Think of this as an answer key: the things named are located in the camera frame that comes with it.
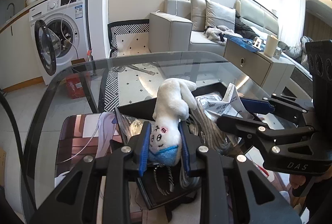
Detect beige side cabinet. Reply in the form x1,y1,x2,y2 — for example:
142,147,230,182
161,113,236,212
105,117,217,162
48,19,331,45
224,38,295,95

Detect green white medicine pouch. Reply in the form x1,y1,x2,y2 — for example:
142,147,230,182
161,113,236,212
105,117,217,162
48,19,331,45
196,83,254,122

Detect red box under table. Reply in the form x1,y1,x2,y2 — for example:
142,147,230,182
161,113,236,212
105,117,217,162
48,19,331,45
65,58,91,99

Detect beige cushion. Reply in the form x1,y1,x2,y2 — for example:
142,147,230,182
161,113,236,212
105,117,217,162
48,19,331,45
190,0,206,32

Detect beige sofa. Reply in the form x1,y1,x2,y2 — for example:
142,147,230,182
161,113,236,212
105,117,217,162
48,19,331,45
148,0,312,72

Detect black cardboard box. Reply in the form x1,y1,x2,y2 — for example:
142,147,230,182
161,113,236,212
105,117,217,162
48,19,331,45
114,81,263,212

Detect white paper cup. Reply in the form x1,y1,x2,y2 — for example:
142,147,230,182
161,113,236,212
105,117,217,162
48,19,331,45
264,35,278,58

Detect white washing machine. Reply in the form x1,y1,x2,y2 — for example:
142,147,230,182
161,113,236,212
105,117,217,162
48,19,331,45
29,0,91,85

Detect person's right hand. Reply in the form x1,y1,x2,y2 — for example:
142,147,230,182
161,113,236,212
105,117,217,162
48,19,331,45
289,175,306,189

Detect grey cushion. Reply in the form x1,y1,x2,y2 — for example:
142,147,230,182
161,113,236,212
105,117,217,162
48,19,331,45
205,0,236,30

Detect anime print table mat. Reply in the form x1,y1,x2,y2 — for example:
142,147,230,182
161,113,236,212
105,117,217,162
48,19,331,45
54,111,294,224

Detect patterned black white chair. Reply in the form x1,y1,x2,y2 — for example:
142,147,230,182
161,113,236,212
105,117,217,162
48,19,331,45
107,19,150,57

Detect white plush toy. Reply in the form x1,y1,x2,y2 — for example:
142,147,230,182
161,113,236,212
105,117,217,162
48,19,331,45
149,78,197,166

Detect white rope bundle bag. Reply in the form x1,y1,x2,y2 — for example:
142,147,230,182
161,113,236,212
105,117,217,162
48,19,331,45
178,96,229,188

